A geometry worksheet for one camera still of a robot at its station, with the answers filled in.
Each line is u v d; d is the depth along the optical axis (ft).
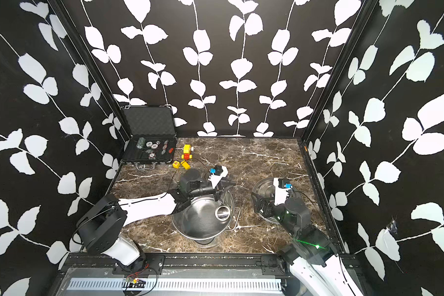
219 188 2.25
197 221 2.84
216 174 2.17
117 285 2.30
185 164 3.52
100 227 1.45
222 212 2.80
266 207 1.94
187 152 3.52
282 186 1.88
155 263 2.41
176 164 3.42
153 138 3.80
